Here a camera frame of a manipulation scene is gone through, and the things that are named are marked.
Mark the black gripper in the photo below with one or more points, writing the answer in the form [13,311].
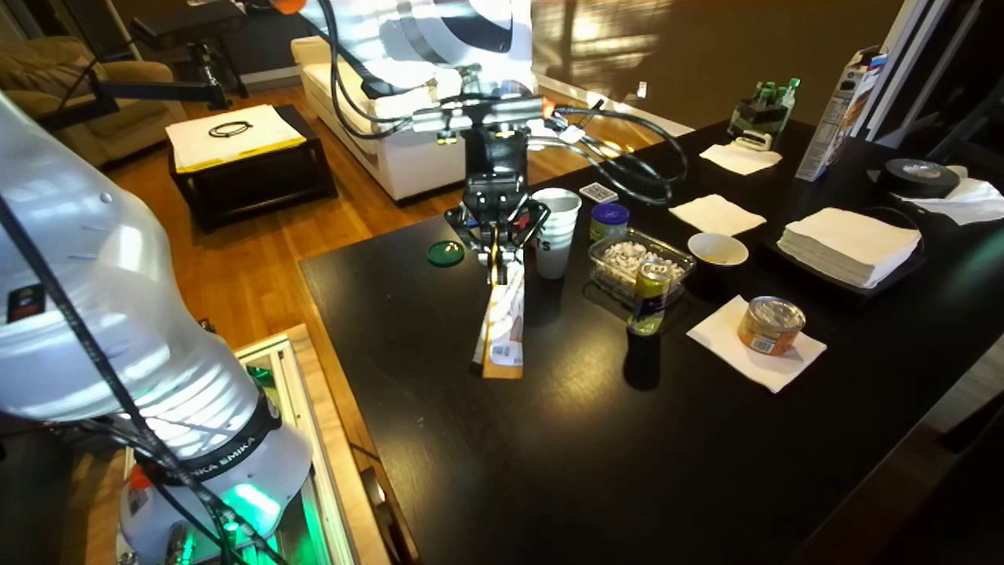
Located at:
[497,169]

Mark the white plastic cup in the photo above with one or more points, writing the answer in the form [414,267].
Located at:
[556,237]

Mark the white orange snack packet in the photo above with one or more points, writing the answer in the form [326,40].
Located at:
[503,324]

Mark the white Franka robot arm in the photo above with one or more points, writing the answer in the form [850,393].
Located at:
[105,293]

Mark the green round lid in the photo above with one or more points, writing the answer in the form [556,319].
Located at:
[445,252]

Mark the small white card box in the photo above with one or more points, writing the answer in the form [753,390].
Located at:
[596,194]

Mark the small jar with blue lid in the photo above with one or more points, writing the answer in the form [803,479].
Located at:
[609,224]

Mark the clear plastic food container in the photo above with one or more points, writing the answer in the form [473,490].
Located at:
[627,261]

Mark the dark bottle with yellow liquid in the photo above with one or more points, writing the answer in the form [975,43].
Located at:
[643,334]

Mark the white paper napkin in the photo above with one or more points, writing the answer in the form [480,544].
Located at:
[741,160]
[715,216]
[764,369]

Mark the small white bowl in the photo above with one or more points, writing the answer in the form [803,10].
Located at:
[715,250]

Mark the black box with white top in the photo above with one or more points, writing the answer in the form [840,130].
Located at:
[251,189]

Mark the white bag with black print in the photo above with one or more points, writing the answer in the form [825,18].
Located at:
[237,138]

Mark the tin can with orange label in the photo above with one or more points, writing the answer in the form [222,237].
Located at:
[773,324]

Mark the green toy figures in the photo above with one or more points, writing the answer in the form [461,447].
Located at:
[765,109]

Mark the orange cereal box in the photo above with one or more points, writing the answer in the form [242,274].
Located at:
[832,138]

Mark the stack of white napkins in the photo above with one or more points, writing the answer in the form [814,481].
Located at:
[848,245]

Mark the olive armchair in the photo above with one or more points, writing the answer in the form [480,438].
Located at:
[113,105]

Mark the black round object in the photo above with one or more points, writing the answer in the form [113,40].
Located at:
[917,176]

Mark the grey step ladder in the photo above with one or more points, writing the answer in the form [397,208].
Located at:
[928,64]

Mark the white cloth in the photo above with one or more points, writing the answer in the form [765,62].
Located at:
[969,201]

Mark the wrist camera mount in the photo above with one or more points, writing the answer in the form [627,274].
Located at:
[489,111]

